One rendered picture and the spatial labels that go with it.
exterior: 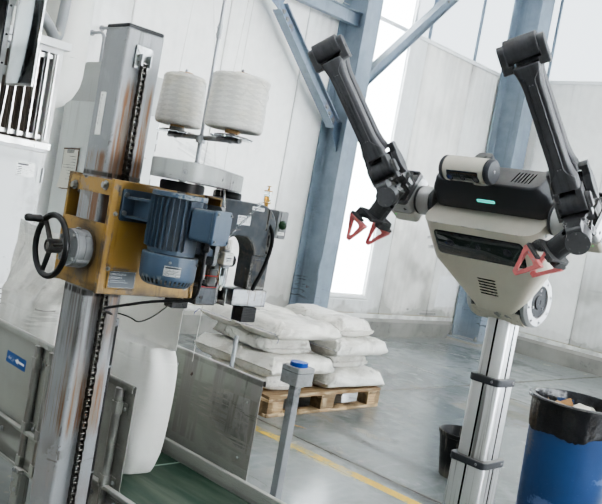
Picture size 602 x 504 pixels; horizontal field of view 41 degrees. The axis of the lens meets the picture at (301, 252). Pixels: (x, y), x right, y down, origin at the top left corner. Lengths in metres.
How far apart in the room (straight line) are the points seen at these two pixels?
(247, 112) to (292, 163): 6.05
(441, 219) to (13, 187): 3.25
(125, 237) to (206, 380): 0.95
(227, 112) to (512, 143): 8.96
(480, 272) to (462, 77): 8.16
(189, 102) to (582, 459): 2.65
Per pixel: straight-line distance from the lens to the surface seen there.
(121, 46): 2.28
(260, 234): 2.53
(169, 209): 2.10
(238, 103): 2.19
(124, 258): 2.25
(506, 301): 2.42
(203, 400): 3.04
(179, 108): 2.40
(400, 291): 9.94
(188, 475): 2.87
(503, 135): 11.07
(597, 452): 4.19
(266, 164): 7.99
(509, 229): 2.26
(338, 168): 8.19
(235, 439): 2.91
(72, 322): 2.31
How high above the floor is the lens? 1.35
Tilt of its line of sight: 3 degrees down
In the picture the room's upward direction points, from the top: 10 degrees clockwise
